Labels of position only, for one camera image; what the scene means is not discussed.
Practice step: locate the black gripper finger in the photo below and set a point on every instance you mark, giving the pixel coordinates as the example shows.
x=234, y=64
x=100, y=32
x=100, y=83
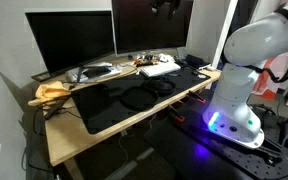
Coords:
x=156, y=4
x=174, y=6

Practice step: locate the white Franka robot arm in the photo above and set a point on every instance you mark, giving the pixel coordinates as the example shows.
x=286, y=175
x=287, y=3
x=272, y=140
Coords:
x=250, y=96

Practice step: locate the black headphones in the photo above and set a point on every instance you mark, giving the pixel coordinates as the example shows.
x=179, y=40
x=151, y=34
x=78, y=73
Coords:
x=159, y=86

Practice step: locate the curved white-framed monitor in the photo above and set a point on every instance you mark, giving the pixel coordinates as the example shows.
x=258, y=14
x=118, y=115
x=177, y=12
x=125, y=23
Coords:
x=140, y=26

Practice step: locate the crumpled white tissue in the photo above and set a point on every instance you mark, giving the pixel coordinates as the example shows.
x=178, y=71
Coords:
x=166, y=58

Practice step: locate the small orange gadget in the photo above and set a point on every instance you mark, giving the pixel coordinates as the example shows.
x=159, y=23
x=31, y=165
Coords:
x=139, y=61

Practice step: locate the white-edged black tablet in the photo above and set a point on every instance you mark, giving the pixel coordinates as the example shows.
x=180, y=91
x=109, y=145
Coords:
x=200, y=64

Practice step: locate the white keyboard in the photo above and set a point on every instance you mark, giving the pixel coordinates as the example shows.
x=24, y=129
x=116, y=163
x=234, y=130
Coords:
x=159, y=69

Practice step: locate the stack of white papers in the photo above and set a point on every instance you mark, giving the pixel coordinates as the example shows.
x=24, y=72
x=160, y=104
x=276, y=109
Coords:
x=114, y=70

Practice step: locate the black pouch on papers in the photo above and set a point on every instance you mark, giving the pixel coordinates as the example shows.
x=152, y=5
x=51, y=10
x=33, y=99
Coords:
x=95, y=71

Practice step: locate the flat black monitor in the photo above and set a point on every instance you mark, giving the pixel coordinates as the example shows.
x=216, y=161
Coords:
x=70, y=40

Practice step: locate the black desk mat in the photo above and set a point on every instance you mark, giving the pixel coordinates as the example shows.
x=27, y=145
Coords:
x=117, y=113

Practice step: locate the red and white board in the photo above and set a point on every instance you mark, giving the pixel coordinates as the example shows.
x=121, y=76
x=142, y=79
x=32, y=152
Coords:
x=270, y=83

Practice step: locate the orange cloth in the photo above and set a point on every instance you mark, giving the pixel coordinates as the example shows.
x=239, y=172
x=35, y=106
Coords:
x=49, y=91

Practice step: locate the black elongated power adapter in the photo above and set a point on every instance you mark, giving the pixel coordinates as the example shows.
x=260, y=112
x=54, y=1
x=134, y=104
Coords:
x=54, y=110

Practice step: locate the white slanted post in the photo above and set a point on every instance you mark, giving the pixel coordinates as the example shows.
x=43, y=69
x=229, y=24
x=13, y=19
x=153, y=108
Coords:
x=224, y=33

